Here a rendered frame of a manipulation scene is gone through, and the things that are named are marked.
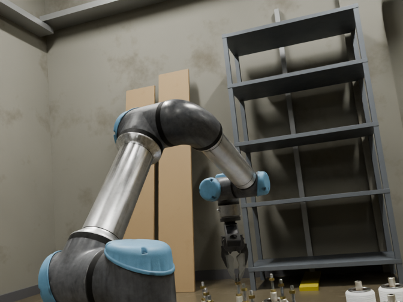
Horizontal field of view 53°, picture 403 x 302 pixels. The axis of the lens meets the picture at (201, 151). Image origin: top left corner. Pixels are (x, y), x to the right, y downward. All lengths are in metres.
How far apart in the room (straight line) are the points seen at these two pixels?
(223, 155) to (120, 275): 0.50
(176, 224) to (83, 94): 1.76
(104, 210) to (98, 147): 3.26
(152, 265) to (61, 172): 3.66
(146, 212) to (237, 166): 2.33
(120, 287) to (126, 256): 0.05
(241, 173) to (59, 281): 0.60
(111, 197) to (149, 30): 3.37
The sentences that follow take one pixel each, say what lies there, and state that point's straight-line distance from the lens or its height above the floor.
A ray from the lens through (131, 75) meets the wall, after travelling 4.08.
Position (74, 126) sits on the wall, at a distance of 4.30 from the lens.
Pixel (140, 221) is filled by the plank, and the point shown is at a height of 0.55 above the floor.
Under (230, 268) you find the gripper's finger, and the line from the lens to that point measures 1.42.
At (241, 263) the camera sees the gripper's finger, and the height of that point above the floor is 0.39.
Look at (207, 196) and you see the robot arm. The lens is 1.30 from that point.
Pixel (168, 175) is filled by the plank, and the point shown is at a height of 0.91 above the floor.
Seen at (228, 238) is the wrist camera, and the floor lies 0.48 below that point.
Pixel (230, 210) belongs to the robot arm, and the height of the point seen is 0.57.
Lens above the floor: 0.57
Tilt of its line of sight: 9 degrees up
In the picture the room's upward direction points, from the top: 6 degrees counter-clockwise
